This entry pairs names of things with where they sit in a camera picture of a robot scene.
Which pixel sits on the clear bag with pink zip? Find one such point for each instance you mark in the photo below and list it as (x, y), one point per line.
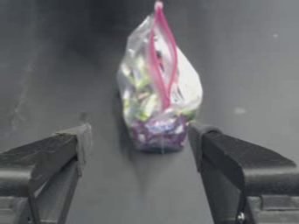
(163, 87)

